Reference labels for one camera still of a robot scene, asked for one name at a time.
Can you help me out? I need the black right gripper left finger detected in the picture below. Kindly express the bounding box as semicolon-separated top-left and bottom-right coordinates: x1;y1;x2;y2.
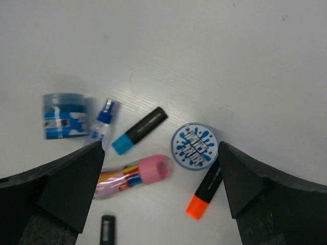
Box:
1;141;105;244

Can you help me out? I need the orange cap black highlighter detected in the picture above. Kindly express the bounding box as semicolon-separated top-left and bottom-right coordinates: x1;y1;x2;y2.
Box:
186;158;222;220

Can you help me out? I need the blue cap black highlighter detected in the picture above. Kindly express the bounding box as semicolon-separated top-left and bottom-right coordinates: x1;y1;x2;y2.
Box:
111;107;168;155

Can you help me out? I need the blue slime jar printed lid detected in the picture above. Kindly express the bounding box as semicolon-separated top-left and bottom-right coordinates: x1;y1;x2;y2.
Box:
170;123;219;171

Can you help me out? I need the pink cap clear tube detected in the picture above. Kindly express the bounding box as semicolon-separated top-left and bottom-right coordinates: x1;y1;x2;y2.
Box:
94;155;171;200

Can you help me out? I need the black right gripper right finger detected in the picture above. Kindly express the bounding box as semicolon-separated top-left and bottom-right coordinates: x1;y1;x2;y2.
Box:
218;141;326;244

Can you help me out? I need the pink cap black highlighter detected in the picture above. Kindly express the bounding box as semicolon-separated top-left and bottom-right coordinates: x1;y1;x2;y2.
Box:
100;215;116;245

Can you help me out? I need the clear spray bottle blue cap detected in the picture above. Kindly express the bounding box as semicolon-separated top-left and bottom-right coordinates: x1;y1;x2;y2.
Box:
85;99;120;151

